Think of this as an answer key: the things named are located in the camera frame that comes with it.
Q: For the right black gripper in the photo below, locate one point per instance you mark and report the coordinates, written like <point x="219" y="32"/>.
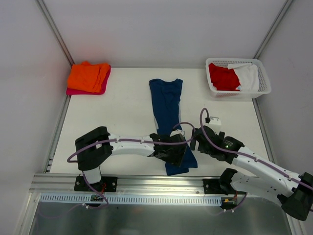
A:
<point x="199" y="141"/>

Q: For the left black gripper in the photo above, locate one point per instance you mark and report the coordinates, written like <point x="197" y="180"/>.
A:
<point x="178" y="150"/>

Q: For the blue t shirt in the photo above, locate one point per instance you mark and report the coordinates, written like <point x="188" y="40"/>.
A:
<point x="166" y="108"/>

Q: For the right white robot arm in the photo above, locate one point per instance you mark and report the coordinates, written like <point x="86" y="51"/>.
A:
<point x="293" y="192"/>

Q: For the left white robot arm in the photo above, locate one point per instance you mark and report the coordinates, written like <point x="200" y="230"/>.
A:
<point x="93" y="148"/>

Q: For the red t shirt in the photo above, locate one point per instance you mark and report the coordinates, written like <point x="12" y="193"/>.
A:
<point x="223" y="79"/>

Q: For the white plastic basket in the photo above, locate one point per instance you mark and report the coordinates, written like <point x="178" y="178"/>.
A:
<point x="264" y="84"/>

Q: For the white t shirt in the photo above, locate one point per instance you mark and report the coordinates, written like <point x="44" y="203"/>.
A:
<point x="247" y="75"/>

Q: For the orange folded t shirt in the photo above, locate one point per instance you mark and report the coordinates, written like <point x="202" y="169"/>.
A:
<point x="84" y="77"/>

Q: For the pink folded t shirt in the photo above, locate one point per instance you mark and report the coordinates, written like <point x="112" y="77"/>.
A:
<point x="105" y="83"/>

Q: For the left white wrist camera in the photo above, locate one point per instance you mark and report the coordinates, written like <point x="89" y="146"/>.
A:
<point x="177" y="132"/>

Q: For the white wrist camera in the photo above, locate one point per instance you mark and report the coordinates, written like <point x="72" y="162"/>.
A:
<point x="177" y="132"/>
<point x="214" y="123"/>

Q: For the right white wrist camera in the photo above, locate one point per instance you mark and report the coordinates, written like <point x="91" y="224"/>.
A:
<point x="214" y="123"/>

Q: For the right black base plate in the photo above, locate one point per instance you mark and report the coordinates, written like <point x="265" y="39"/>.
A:
<point x="211" y="186"/>

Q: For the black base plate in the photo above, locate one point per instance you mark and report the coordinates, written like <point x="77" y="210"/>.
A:
<point x="211" y="186"/>
<point x="107" y="184"/>

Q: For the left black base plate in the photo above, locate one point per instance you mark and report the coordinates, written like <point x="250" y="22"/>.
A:
<point x="107" y="184"/>

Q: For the aluminium mounting rail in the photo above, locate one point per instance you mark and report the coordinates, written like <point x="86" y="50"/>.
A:
<point x="127" y="184"/>

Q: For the white slotted cable duct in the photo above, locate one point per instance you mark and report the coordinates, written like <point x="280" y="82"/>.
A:
<point x="131" y="199"/>

